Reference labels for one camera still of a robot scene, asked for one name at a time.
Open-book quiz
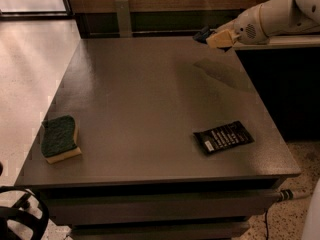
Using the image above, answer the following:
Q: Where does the black cable with plug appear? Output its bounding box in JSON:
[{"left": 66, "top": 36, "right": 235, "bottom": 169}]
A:
[{"left": 264, "top": 189, "right": 311, "bottom": 240}]

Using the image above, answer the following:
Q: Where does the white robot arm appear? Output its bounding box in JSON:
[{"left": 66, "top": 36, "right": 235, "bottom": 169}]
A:
[{"left": 206, "top": 0, "right": 320, "bottom": 49}]

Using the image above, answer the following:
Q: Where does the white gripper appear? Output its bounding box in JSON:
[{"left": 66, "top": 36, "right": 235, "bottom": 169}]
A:
[{"left": 206, "top": 4, "right": 268, "bottom": 48}]

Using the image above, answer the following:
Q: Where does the black office chair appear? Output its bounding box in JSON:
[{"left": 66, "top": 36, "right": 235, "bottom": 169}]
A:
[{"left": 0, "top": 186, "right": 49, "bottom": 240}]

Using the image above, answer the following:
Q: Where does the left metal wall bracket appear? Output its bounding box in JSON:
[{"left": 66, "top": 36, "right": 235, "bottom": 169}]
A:
[{"left": 115, "top": 0, "right": 133, "bottom": 38}]

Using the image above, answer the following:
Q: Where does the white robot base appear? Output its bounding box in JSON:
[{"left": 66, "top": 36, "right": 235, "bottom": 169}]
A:
[{"left": 301, "top": 179, "right": 320, "bottom": 240}]

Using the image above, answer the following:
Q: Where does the dark rxbar blueberry wrapper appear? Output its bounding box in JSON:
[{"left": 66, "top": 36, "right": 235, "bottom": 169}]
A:
[{"left": 193, "top": 26, "right": 213, "bottom": 44}]

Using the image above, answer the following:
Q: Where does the black snack bar wrapper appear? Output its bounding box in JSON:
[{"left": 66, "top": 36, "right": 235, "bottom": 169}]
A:
[{"left": 193, "top": 121, "right": 254, "bottom": 155}]

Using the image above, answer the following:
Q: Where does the green and yellow sponge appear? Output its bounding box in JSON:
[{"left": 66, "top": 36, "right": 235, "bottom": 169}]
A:
[{"left": 41, "top": 115, "right": 81, "bottom": 164}]

